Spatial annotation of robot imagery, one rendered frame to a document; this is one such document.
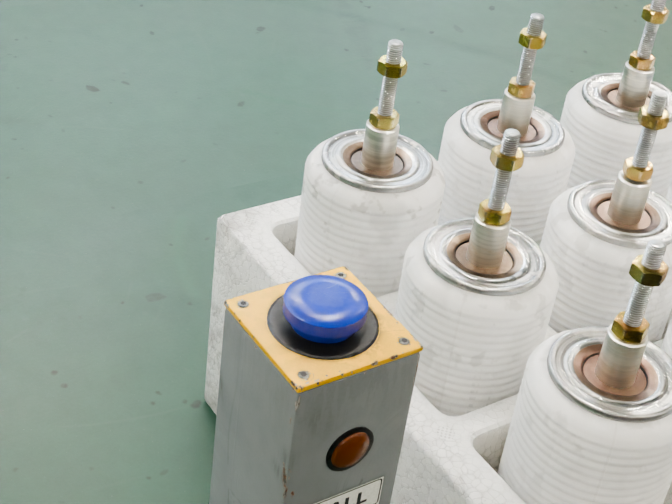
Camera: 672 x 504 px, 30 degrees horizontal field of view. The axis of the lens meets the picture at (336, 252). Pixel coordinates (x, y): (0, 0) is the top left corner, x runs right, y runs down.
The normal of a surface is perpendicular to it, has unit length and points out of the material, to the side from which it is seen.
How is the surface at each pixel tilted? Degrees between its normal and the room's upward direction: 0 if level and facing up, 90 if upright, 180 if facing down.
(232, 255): 90
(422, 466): 90
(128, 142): 0
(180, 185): 0
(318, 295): 0
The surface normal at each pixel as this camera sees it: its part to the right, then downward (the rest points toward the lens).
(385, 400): 0.54, 0.54
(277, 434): -0.84, 0.24
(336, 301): 0.11, -0.80
